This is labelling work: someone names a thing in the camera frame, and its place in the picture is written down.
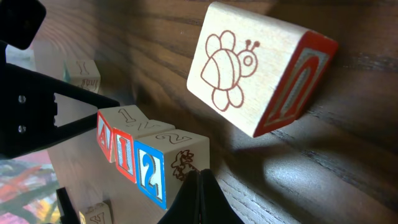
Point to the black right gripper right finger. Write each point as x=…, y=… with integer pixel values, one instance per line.
x=214, y=207

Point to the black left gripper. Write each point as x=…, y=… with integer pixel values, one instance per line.
x=28, y=106

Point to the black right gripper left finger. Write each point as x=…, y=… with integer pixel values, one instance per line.
x=185, y=208

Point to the red letter A block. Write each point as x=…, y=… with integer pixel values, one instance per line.
x=115, y=117

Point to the blue number 2 block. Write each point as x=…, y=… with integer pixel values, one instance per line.
x=164, y=160

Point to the red letter I block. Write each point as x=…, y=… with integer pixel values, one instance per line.
x=124, y=137

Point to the white block blue side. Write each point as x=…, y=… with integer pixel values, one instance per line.
x=82, y=73

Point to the yellow faced wooden block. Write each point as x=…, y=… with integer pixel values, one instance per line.
x=98, y=213

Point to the white block bee drawing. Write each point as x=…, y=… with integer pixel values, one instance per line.
x=256, y=71

